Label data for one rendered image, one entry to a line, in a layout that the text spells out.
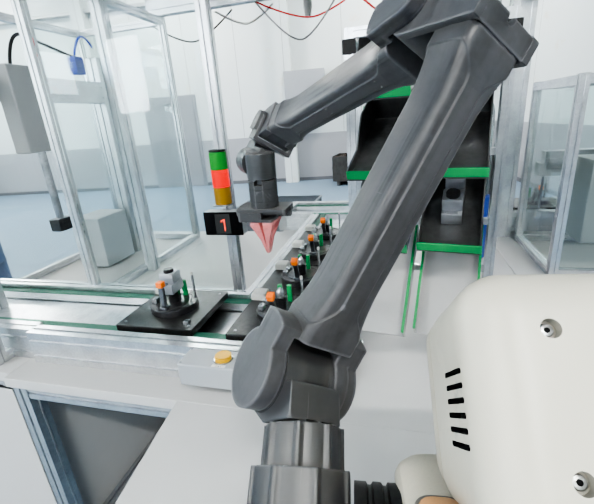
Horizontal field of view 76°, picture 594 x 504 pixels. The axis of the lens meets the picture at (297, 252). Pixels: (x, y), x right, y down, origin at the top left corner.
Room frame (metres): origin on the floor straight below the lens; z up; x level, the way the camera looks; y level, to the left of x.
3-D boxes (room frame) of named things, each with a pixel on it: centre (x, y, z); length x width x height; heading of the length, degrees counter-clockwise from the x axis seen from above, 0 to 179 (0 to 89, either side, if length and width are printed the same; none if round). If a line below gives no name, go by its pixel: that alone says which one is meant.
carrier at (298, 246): (1.42, -0.08, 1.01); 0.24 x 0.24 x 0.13; 74
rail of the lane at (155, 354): (0.88, 0.36, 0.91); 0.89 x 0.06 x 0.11; 74
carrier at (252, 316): (0.95, 0.05, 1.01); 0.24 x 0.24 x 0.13; 74
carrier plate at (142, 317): (1.05, 0.38, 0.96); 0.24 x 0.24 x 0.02; 74
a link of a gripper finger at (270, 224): (0.76, 0.07, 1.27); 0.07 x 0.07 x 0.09; 74
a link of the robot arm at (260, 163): (0.76, 0.06, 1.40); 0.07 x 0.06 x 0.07; 19
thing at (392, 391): (1.38, -0.07, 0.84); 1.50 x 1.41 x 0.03; 74
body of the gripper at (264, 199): (0.75, 0.06, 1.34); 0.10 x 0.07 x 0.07; 74
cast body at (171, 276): (1.06, 0.38, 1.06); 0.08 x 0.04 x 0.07; 165
